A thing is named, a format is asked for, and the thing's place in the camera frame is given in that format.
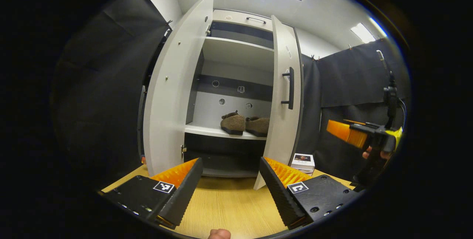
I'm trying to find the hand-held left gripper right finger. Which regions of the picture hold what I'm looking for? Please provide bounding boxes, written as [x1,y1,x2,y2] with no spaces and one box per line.
[259,157,364,231]

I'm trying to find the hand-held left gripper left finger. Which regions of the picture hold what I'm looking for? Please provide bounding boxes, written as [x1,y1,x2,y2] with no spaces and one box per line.
[98,157,204,230]

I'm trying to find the brown fuzzy shoe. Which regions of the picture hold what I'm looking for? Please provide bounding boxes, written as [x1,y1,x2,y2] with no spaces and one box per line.
[221,111,246,136]
[245,116,270,138]

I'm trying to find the white shoe cabinet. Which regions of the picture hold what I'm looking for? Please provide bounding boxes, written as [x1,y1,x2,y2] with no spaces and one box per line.
[185,9,276,178]

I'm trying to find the black backdrop cloth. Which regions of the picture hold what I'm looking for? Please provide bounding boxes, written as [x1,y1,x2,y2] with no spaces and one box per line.
[52,0,411,188]

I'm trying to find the black door handle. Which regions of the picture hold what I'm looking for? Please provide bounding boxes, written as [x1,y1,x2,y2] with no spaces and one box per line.
[281,67,295,110]

